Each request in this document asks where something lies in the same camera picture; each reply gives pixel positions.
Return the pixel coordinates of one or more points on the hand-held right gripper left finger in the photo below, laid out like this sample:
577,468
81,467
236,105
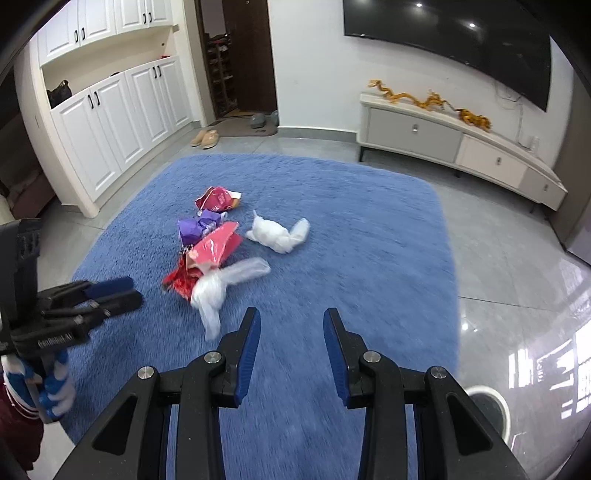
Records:
247,355

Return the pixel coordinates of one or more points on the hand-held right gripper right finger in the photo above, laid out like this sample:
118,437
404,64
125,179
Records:
334,355

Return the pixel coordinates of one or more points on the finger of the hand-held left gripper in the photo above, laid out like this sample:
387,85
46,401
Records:
120,303
111,286

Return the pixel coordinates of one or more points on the dark red foil wrapper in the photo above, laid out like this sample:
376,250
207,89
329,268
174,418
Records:
180,281

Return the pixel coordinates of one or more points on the white plastic bag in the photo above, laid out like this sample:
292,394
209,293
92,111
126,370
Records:
212,290
277,235

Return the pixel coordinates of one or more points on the purple wrapper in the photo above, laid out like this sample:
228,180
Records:
194,228

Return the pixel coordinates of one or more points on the red snack packet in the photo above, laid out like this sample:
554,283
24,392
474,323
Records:
214,247

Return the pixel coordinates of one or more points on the red snack wrapper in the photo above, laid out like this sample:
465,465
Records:
217,199

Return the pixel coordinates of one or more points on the white trash bin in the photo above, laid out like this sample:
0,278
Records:
491,406

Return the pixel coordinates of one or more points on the person's left forearm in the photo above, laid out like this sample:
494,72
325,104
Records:
18,429

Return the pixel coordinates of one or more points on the person's left hand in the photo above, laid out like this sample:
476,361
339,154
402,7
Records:
62,383

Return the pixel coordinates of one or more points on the blue fluffy rug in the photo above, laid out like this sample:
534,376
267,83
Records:
346,258

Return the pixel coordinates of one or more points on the white floor cabinet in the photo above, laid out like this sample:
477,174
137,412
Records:
120,124

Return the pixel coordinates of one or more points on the beige slipper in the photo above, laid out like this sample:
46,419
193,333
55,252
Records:
211,140
198,138

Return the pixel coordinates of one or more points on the dark handbag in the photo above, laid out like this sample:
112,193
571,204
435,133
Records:
59,94

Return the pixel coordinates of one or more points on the dark doormat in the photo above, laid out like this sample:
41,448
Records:
231,128

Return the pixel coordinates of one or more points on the grey slipper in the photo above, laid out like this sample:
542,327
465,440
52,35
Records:
256,121
273,117

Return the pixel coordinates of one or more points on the shoe rack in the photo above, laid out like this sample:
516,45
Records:
219,78

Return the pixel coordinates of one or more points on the white grey television cabinet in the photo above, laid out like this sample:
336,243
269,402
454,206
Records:
415,129

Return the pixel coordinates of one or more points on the gold dragon figurine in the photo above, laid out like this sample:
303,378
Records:
434,102
395,95

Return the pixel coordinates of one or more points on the dark brown door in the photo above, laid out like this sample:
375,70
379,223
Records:
251,55

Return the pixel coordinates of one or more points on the gold tiger figurine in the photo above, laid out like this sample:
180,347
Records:
475,120

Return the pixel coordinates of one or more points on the grey refrigerator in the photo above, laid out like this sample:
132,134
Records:
577,221

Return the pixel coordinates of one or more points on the white wall cabinet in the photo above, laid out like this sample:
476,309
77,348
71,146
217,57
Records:
92,23

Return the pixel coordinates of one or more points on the black wall television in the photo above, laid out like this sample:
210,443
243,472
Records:
438,37

